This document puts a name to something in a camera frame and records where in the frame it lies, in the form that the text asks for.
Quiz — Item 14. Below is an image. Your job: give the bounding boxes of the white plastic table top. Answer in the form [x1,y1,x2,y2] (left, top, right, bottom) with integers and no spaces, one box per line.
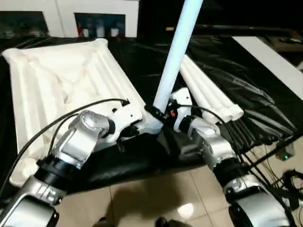
[1,38,164,188]

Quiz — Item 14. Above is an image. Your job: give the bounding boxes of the black mat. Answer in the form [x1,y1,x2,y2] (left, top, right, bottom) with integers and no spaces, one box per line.
[0,35,299,197]

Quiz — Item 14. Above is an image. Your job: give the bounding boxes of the white flat board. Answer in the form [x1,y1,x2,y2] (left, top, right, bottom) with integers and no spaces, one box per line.
[232,35,303,95]

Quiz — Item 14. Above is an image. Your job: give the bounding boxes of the grey power box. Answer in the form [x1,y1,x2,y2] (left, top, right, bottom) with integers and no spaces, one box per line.
[276,143,296,162]

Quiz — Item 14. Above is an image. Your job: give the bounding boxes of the white cabinet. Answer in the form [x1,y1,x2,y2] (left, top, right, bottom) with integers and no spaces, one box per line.
[0,0,140,39]

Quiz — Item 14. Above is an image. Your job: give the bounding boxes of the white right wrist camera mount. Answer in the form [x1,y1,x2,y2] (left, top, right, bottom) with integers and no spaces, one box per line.
[169,87,194,132]

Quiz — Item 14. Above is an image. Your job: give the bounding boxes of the black floor cable bundle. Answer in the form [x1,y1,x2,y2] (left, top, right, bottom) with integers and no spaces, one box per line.
[281,169,303,210]

